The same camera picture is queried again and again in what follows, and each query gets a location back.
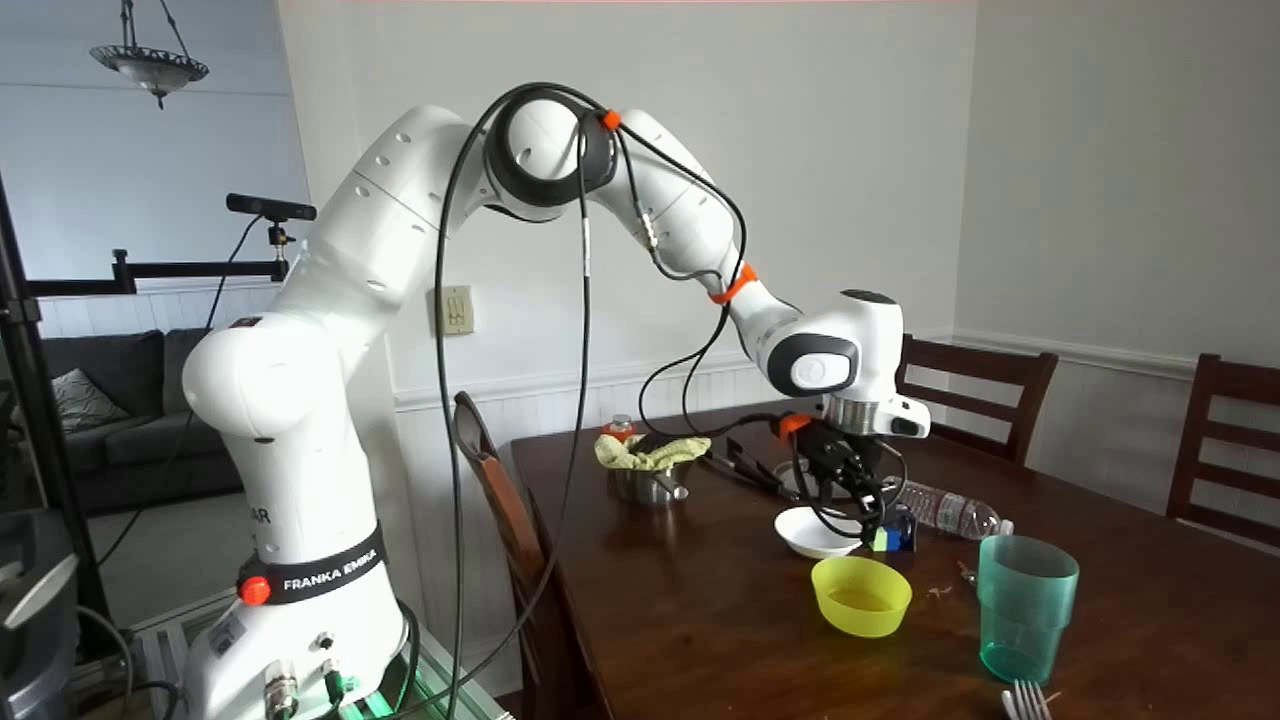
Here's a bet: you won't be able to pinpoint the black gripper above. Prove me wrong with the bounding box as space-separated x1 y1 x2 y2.
793 419 915 558

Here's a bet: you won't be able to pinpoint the small white plate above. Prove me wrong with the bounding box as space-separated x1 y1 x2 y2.
772 508 862 560

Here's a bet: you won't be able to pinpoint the blue-green plastic cup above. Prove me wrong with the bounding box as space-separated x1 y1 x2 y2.
975 538 1081 683

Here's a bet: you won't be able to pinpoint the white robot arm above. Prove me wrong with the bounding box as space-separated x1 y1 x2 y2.
185 84 933 720

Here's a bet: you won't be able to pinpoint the yellow-green plastic bowl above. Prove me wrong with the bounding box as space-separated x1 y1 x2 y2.
812 558 911 641

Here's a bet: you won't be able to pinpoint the clear plastic water bottle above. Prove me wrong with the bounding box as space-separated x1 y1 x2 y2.
894 479 1016 539

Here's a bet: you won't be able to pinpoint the wooden chair middle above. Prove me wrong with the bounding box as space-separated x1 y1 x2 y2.
894 336 1056 466

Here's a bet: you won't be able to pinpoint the black tongs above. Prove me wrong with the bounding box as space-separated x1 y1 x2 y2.
709 442 793 501

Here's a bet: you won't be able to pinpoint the metal fork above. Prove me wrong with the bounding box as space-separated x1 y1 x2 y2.
998 682 1050 720

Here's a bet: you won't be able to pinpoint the small metal pot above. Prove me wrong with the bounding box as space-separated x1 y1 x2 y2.
606 471 689 508

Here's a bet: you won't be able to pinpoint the yellow cloth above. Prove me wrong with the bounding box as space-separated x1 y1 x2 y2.
590 433 711 471

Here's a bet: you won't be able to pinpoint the orange bottle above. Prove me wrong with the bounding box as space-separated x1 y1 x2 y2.
606 419 638 444

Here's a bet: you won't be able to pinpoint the wooden chair right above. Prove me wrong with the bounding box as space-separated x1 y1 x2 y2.
1162 352 1280 547

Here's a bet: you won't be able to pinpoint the wooden chair near robot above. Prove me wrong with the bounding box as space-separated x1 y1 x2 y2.
450 391 594 720

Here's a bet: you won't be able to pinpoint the grey sofa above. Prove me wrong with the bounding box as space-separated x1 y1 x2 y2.
44 327 238 517

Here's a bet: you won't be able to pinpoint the ceiling lamp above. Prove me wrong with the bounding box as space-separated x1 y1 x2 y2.
92 0 207 109

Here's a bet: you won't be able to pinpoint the wall outlet plate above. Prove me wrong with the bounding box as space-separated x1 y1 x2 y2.
428 285 477 336

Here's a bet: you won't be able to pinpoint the black camera on stand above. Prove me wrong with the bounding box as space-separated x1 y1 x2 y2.
225 194 317 248

